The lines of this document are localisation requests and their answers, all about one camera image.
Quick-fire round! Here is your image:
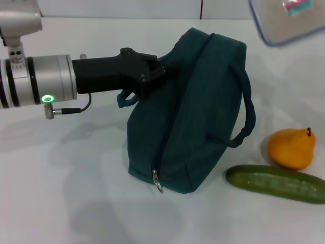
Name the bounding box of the clear blue-rimmed plastic container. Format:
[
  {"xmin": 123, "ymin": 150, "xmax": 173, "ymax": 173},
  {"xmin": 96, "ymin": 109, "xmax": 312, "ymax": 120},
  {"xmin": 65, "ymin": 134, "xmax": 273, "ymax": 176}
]
[{"xmin": 248, "ymin": 0, "xmax": 325, "ymax": 47}]

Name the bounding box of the orange pear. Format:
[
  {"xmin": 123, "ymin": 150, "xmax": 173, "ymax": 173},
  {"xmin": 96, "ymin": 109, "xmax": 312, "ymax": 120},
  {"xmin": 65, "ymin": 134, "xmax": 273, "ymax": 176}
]
[{"xmin": 267, "ymin": 127, "xmax": 316, "ymax": 170}]

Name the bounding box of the green cucumber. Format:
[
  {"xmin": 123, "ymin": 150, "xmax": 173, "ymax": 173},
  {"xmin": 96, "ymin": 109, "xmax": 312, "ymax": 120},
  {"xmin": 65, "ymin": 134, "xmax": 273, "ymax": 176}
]
[{"xmin": 225, "ymin": 164, "xmax": 325, "ymax": 205}]

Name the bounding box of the teal fabric lunch bag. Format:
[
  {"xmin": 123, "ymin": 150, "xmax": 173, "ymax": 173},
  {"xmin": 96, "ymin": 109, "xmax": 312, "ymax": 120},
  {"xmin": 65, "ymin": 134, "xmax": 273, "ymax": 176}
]
[{"xmin": 116, "ymin": 27, "xmax": 257, "ymax": 195}]

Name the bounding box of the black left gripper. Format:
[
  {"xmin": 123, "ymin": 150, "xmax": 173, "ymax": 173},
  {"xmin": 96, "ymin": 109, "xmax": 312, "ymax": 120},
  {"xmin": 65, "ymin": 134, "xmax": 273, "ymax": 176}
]
[{"xmin": 72, "ymin": 47, "xmax": 180, "ymax": 99}]

